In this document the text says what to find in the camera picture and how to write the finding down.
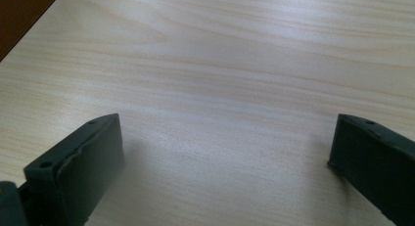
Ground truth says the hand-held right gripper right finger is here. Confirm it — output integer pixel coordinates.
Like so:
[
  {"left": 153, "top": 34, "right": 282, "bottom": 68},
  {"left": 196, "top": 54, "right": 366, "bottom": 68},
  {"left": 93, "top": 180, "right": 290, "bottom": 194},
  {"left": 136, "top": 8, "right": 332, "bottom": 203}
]
[{"left": 327, "top": 113, "right": 415, "bottom": 226}]

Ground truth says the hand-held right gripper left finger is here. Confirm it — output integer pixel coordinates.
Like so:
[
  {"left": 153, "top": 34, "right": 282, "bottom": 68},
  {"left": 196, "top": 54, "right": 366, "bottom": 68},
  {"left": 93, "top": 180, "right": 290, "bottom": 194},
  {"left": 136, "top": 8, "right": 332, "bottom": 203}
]
[{"left": 19, "top": 113, "right": 125, "bottom": 226}]

